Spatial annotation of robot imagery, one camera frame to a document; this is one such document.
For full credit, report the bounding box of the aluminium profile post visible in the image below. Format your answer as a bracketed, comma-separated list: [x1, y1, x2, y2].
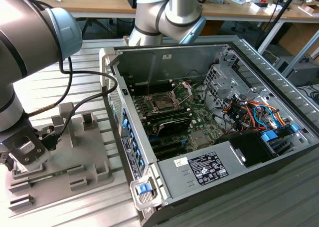
[283, 28, 319, 79]

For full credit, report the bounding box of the thin black brass-ended cable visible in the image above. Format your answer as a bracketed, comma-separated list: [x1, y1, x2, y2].
[27, 56, 74, 118]

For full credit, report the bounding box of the green RAM stick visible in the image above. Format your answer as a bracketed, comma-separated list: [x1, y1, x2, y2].
[28, 169, 70, 185]

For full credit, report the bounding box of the black slanted stand pole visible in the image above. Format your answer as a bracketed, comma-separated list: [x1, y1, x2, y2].
[255, 0, 302, 49]

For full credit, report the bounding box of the open black PC case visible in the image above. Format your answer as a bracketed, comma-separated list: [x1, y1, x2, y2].
[99, 34, 319, 227]

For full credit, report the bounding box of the grey computer box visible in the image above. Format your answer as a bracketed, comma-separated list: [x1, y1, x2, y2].
[273, 56, 319, 87]

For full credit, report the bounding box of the blue data wire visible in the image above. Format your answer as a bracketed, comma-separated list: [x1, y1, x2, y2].
[253, 104, 280, 131]

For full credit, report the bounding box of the grey plastic parts rack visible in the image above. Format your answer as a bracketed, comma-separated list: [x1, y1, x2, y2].
[4, 102, 117, 218]

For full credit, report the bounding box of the large brown cardboard box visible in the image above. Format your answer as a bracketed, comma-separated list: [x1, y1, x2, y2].
[279, 22, 319, 56]

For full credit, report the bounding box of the black graphics card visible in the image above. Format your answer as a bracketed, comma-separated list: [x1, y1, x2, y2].
[149, 117, 192, 139]

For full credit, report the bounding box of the black expansion slot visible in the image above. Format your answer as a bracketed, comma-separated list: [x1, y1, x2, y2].
[153, 144, 187, 160]
[149, 136, 184, 150]

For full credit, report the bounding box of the green motherboard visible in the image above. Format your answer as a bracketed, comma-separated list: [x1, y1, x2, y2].
[132, 79, 235, 162]

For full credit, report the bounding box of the thick black connector cable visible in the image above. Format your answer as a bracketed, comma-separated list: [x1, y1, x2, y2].
[41, 57, 118, 152]

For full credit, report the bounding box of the wooden desk white frame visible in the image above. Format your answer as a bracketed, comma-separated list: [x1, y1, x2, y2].
[201, 0, 319, 53]
[34, 0, 137, 19]

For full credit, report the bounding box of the CPU socket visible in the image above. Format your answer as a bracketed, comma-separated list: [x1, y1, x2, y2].
[147, 92, 184, 114]

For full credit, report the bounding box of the grey power supply unit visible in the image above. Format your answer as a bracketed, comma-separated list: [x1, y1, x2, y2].
[156, 140, 246, 200]

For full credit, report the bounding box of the small cardboard box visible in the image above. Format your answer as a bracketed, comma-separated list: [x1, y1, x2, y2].
[300, 4, 316, 15]

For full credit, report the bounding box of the perforated metal drive cage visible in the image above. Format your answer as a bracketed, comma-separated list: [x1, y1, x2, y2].
[202, 62, 254, 110]

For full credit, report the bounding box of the metal socket cover frame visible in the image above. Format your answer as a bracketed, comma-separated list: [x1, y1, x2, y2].
[170, 81, 194, 107]

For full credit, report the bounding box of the grey chipset heatsink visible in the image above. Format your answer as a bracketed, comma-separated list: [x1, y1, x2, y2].
[188, 131, 215, 149]

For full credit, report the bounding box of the blue case release latch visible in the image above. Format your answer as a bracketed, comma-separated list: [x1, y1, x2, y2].
[136, 183, 153, 195]

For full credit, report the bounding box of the hard disk in blue carrier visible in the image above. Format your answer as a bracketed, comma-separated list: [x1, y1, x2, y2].
[260, 123, 301, 157]

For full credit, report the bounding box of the orange power wire bundle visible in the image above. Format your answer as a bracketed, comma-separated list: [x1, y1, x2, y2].
[223, 98, 291, 134]

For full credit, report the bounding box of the small white box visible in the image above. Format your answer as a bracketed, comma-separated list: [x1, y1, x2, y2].
[250, 1, 269, 13]

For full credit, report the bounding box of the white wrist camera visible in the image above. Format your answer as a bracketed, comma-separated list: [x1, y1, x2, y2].
[12, 141, 49, 173]

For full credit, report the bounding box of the black RAM slot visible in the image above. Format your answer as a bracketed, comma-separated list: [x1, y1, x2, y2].
[147, 110, 192, 123]
[144, 106, 189, 118]
[131, 80, 172, 92]

